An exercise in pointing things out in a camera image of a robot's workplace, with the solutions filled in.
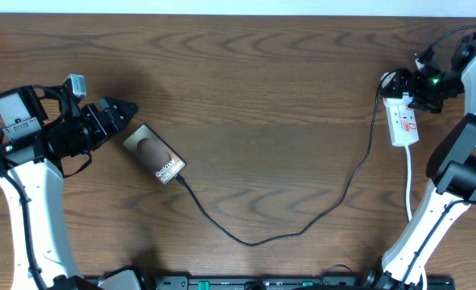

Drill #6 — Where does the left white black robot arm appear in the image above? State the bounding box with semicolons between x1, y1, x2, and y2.
0;75;139;289

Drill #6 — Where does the white power strip cord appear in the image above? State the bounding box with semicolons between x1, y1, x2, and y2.
404;145;428;290

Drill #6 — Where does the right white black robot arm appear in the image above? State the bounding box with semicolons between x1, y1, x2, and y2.
361;31;476;289

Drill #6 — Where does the black charger cable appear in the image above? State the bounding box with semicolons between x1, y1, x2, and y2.
175;74;383;248

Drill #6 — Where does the white power strip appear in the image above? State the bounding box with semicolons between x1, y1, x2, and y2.
381;92;419;147

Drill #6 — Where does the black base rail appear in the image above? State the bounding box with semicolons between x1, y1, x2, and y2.
84;275;456;290

